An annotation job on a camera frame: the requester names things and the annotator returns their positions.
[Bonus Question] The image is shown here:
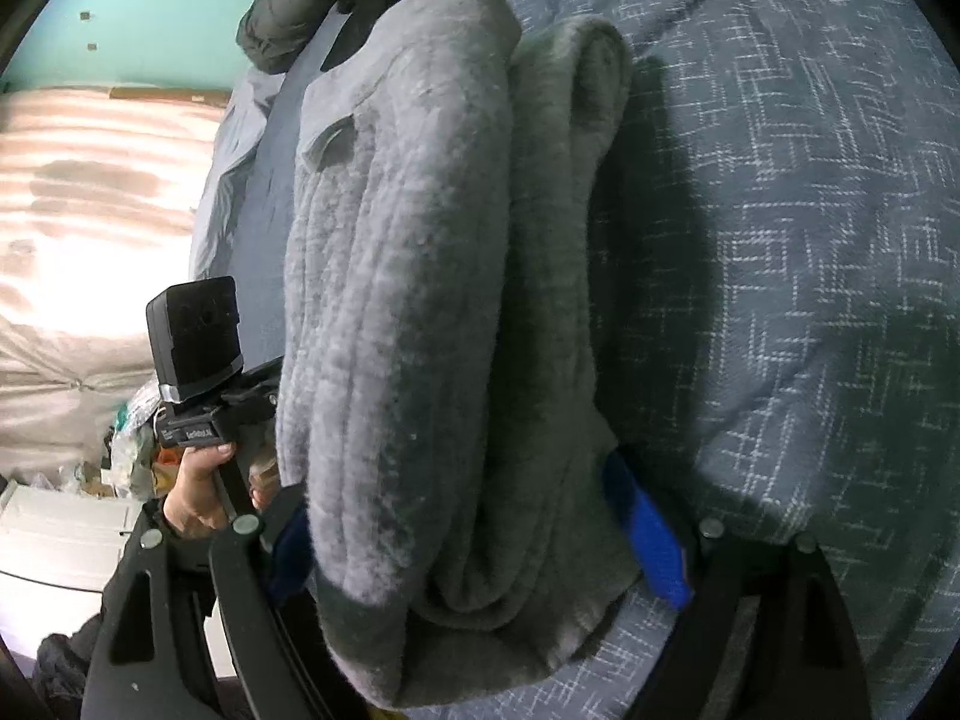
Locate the person's left hand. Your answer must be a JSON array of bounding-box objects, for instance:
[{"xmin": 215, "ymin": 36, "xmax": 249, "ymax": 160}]
[{"xmin": 163, "ymin": 442, "xmax": 265, "ymax": 541}]

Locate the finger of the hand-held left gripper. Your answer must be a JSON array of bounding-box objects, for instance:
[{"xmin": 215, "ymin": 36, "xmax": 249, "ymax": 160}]
[{"xmin": 242, "ymin": 356, "xmax": 284, "ymax": 422}]

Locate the pink curtain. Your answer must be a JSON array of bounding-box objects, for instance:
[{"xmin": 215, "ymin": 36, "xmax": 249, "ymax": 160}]
[{"xmin": 0, "ymin": 86, "xmax": 230, "ymax": 473}]

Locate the clear plastic bag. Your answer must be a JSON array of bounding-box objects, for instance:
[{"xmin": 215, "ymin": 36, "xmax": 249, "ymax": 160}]
[{"xmin": 97, "ymin": 382, "xmax": 181, "ymax": 500}]

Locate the grey sweater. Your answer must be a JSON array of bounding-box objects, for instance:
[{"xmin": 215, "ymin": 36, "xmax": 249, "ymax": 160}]
[{"xmin": 274, "ymin": 0, "xmax": 646, "ymax": 710}]

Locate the light grey bed sheet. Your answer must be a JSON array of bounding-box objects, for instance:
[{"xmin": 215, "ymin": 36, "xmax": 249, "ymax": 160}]
[{"xmin": 187, "ymin": 71, "xmax": 305, "ymax": 361}]

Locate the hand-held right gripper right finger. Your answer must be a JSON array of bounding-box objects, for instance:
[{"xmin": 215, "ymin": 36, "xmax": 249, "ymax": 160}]
[{"xmin": 600, "ymin": 450, "xmax": 871, "ymax": 720}]

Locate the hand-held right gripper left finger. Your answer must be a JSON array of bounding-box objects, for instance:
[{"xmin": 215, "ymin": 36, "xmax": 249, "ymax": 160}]
[{"xmin": 79, "ymin": 484, "xmax": 338, "ymax": 720}]

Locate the white cabinet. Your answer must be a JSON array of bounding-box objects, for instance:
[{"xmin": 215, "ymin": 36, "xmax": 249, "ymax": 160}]
[{"xmin": 0, "ymin": 484, "xmax": 226, "ymax": 683}]

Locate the dark grey rolled duvet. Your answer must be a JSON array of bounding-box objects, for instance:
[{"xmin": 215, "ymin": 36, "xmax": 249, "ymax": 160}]
[{"xmin": 236, "ymin": 0, "xmax": 458, "ymax": 74}]

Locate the blue patterned bed cover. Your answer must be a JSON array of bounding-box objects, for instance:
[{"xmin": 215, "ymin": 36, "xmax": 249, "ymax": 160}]
[{"xmin": 225, "ymin": 0, "xmax": 960, "ymax": 720}]

